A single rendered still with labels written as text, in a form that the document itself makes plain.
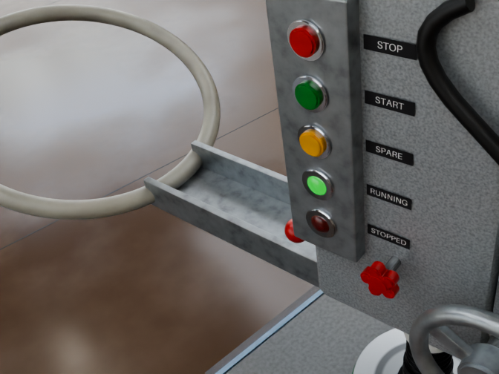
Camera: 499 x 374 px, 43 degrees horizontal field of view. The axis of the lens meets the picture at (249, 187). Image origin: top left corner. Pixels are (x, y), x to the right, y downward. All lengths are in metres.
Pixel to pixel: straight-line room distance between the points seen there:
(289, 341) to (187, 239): 1.51
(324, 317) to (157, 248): 1.51
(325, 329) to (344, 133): 0.61
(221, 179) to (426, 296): 0.47
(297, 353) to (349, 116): 0.62
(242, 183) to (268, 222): 0.10
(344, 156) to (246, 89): 2.89
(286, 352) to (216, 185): 0.31
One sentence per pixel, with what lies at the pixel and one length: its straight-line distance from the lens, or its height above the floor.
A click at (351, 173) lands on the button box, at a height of 1.37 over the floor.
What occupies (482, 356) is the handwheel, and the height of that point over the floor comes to 1.24.
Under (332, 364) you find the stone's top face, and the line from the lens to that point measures 1.08.
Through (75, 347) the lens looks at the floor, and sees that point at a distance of 2.35.
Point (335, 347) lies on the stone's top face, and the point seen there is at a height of 0.84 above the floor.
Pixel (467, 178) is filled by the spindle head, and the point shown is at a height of 1.39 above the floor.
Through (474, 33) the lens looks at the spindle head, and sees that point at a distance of 0.48.
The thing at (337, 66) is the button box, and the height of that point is 1.47.
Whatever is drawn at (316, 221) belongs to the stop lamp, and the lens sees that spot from 0.64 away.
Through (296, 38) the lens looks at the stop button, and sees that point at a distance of 0.53.
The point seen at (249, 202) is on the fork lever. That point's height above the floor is 1.10.
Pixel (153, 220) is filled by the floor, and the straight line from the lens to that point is 2.71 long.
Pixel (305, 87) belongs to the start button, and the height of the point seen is 1.45.
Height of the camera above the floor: 1.73
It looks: 39 degrees down
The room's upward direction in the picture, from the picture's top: 10 degrees counter-clockwise
